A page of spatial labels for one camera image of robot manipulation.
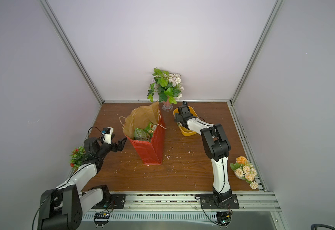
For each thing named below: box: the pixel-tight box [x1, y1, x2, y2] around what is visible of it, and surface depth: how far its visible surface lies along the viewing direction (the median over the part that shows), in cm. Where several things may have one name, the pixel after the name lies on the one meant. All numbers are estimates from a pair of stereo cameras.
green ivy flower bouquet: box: [146, 67, 184, 104], surface depth 92 cm
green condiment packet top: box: [133, 127, 153, 143], surface depth 90 cm
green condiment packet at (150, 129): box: [144, 121, 158, 138], surface depth 102 cm
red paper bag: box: [122, 101, 167, 165], surface depth 87 cm
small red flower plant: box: [69, 146, 87, 171], surface depth 77 cm
